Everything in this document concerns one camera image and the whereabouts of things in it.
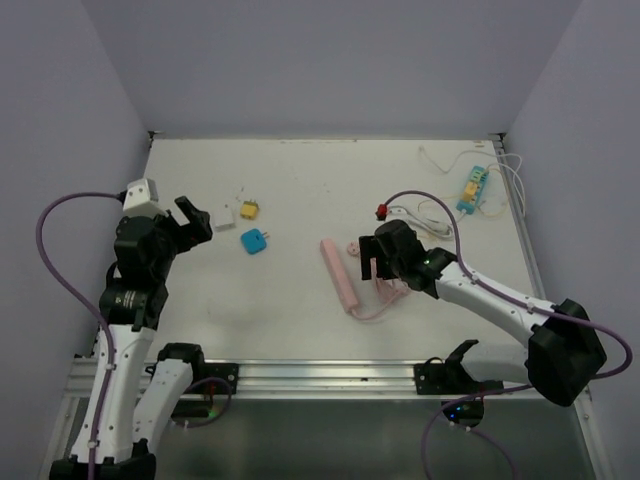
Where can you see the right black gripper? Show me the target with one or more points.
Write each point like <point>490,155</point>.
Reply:
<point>368,248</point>

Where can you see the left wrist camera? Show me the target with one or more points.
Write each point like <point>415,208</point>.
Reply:
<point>142,199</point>

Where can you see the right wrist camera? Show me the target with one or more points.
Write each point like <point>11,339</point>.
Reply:
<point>384,211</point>

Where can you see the white plug adapter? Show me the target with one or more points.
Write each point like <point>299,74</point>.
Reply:
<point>223,218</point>

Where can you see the blue plug adapter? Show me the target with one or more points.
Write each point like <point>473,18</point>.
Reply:
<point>254,241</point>

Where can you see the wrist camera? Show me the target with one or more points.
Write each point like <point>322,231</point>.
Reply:
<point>142,199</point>
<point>384,211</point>

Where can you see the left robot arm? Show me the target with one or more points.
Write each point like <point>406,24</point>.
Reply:
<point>123,424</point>

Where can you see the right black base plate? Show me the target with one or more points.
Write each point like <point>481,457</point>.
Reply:
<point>436,378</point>

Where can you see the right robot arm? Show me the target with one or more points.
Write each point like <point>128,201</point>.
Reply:
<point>555,351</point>

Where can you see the teal power strip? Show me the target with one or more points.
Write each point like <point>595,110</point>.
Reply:
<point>480,176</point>

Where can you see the pink power strip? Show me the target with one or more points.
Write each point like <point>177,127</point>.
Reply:
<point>389,292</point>

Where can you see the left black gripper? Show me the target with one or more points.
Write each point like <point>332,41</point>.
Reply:
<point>192,233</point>

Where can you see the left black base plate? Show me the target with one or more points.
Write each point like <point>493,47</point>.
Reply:
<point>227,371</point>

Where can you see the yellow plug adapter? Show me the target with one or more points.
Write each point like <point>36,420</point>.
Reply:
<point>249,210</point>

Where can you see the aluminium rail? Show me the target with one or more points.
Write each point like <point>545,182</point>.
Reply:
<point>273,380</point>

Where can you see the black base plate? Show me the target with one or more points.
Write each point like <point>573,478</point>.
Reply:
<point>436,378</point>
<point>227,371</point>

